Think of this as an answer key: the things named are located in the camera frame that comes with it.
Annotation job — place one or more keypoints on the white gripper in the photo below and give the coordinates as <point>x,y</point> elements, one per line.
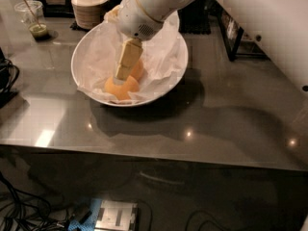
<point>136,18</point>

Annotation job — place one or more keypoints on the orange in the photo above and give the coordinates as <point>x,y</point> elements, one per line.
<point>137,70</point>
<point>121,92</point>

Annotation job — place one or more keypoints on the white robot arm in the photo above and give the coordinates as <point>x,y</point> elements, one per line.
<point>279,27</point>

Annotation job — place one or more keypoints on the white bowl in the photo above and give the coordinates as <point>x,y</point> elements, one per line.
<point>93,48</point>

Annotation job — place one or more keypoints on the white paper liner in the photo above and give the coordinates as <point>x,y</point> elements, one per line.
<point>163,58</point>

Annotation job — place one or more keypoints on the black utensil holder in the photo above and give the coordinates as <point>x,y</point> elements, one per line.
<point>194,19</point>

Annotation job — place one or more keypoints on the plastic cup with green sauce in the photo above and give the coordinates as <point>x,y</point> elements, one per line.
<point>29,22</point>

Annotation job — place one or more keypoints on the wooden stirring stick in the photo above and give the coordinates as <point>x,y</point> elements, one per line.
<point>32,13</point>

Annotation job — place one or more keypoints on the silver box on floor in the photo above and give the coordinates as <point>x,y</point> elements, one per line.
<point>117,216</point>

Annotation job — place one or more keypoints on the black wire rack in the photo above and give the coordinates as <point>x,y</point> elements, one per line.
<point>237,42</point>

